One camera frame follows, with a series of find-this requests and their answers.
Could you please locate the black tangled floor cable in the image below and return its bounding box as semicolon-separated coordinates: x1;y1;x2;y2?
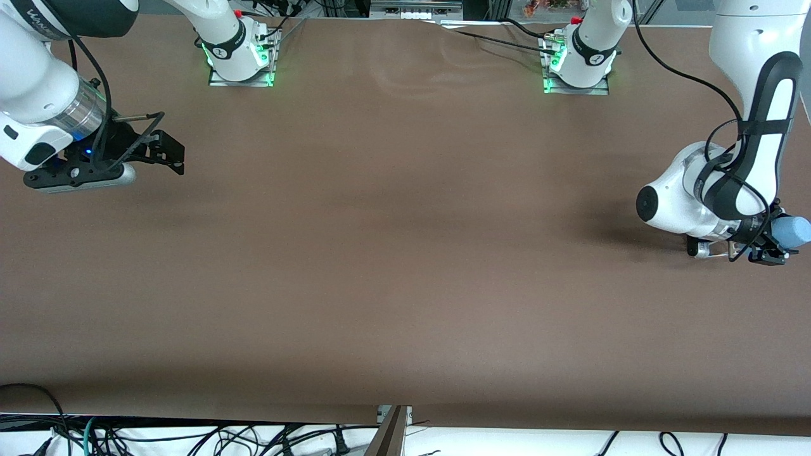
95;422;381;456

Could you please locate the grey power strip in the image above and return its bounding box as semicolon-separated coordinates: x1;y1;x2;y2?
369;0;464;20

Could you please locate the black looped floor cable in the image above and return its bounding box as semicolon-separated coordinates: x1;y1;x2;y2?
0;383;69;456

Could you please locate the light blue plastic cup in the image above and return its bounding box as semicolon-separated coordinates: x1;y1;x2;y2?
774;215;811;249

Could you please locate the brown table cover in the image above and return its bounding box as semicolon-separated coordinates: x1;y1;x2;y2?
0;11;811;438

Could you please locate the teal floor cable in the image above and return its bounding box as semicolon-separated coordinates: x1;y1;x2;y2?
82;416;102;456

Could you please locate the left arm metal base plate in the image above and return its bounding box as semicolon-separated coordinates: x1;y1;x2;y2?
542;32;611;96

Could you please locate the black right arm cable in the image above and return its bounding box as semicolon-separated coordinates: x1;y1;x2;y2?
60;32;167;175

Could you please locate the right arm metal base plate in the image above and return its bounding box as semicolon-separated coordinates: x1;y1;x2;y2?
208;28;278;87

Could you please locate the black base power cable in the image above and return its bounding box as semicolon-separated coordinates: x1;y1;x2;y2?
444;18;561;59

